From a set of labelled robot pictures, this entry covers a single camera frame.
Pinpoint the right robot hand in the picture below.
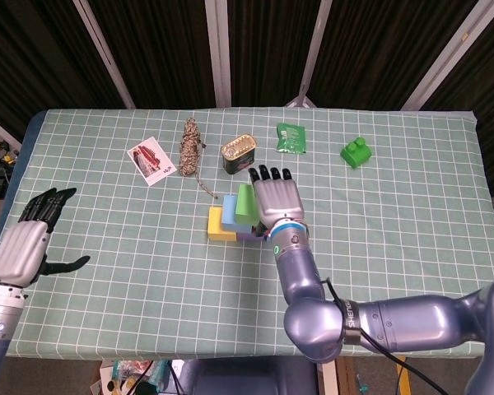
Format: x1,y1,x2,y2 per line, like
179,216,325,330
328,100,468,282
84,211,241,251
248,164,305,239

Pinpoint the green studded toy brick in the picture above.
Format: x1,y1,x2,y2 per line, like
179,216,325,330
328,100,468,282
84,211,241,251
340,138,373,170

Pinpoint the white photo card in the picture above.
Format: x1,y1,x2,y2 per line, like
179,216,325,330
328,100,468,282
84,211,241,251
127,137,177,187

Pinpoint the colourful floor clutter pile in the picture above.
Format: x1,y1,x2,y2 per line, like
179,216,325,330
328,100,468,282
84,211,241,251
98,358,178,395

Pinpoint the light blue foam cube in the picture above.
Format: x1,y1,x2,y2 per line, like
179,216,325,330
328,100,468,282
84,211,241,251
221,195,252,234

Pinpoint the green snack packet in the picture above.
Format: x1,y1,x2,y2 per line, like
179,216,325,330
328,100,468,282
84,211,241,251
275,122,307,155

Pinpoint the white table leg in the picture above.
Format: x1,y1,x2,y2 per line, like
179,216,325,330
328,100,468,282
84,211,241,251
321,360,339,395

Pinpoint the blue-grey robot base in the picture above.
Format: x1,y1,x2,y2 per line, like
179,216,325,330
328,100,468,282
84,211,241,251
176,356,318,395

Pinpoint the green foam cube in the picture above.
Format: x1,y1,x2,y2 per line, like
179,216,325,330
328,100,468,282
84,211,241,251
234,184,259,217

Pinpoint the camouflage rope bundle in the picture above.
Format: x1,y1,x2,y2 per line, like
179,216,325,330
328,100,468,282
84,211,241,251
177,118,219,200

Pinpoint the dark green meat tin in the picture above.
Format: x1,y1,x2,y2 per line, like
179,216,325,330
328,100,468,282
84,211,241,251
220,132,258,175

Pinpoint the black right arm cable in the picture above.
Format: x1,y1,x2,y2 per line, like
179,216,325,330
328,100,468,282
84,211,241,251
324,278,450,395

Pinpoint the green checked tablecloth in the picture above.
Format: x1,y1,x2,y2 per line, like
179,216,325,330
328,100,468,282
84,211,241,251
0,107,494,358

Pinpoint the white frame post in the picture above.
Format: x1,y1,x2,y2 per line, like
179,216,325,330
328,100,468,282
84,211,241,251
286,0,334,109
401,0,491,111
204,0,233,109
72,0,137,109

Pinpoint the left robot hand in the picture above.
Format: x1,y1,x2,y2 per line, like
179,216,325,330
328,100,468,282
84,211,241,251
0,187,91,288

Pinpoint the yellow foam cube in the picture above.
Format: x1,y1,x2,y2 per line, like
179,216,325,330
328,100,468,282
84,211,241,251
207,207,238,242

